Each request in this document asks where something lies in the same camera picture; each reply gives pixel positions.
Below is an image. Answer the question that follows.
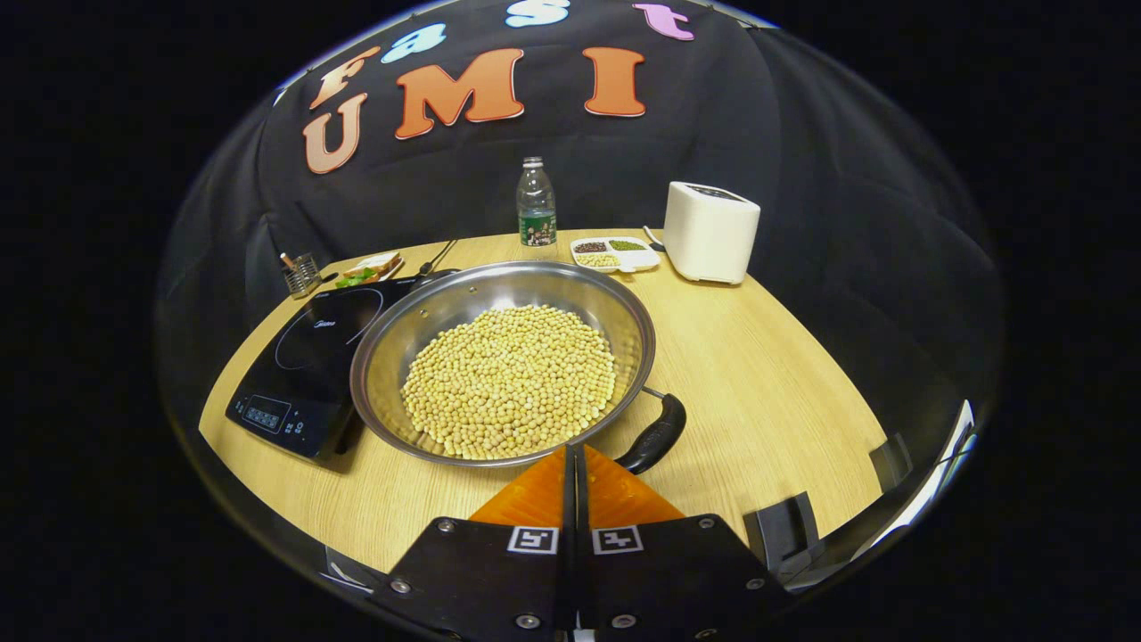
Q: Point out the small white plate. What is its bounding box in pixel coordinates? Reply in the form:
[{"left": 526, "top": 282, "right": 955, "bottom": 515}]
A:
[{"left": 343, "top": 254, "right": 406, "bottom": 286}]

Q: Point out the clear plastic water bottle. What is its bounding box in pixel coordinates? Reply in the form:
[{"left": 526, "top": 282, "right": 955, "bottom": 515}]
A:
[{"left": 517, "top": 157, "right": 558, "bottom": 248}]

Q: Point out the wire mesh holder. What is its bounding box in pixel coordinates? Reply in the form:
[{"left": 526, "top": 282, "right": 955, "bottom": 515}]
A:
[{"left": 283, "top": 252, "right": 322, "bottom": 299}]

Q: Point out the pile of soybeans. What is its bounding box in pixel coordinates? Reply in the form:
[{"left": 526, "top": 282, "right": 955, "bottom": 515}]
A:
[{"left": 400, "top": 304, "right": 618, "bottom": 461}]

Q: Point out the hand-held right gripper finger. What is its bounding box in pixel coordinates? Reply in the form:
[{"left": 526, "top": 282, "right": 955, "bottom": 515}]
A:
[
  {"left": 367, "top": 444, "right": 576, "bottom": 642},
  {"left": 575, "top": 444, "right": 785, "bottom": 642}
]

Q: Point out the sandwich with lettuce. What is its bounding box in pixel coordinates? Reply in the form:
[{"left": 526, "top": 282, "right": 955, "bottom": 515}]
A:
[{"left": 335, "top": 251, "right": 402, "bottom": 288}]

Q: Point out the steel pot with black handles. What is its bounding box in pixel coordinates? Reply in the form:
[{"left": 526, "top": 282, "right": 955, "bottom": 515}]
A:
[{"left": 349, "top": 260, "right": 688, "bottom": 475}]

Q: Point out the black backdrop cloth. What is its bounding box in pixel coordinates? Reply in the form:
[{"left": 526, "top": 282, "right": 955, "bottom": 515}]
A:
[{"left": 153, "top": 0, "right": 1004, "bottom": 500}]

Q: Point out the black power cable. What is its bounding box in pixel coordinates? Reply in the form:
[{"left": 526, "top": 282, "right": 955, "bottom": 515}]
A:
[{"left": 419, "top": 238, "right": 459, "bottom": 276}]

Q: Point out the white toaster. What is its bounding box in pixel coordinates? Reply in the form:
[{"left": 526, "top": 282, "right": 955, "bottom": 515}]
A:
[{"left": 663, "top": 181, "right": 762, "bottom": 286}]

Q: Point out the black induction cooktop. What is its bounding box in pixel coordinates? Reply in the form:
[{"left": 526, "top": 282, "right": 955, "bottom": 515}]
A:
[{"left": 225, "top": 269, "right": 460, "bottom": 473}]

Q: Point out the white divided dish of beans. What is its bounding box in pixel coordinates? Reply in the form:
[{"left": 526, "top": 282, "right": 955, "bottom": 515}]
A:
[{"left": 570, "top": 235, "right": 661, "bottom": 274}]

